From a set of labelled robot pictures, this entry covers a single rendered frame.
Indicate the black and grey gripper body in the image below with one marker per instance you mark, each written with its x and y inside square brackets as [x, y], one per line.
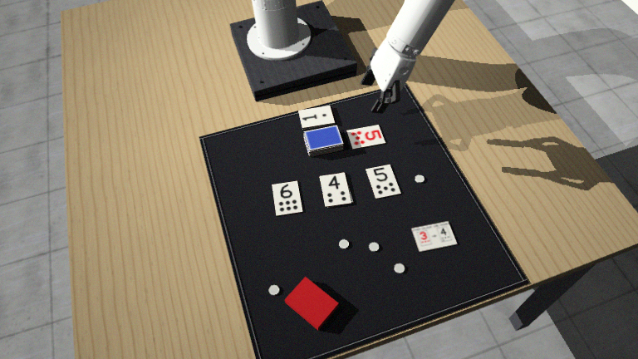
[389, 65]

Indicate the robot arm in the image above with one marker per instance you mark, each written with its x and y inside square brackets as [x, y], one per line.
[282, 35]

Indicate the red rectangular block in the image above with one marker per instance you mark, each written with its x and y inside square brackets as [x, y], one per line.
[311, 303]

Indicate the black card cloth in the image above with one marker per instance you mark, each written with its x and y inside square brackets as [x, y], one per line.
[282, 250]

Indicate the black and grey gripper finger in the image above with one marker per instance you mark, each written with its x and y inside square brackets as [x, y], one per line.
[369, 77]
[382, 103]

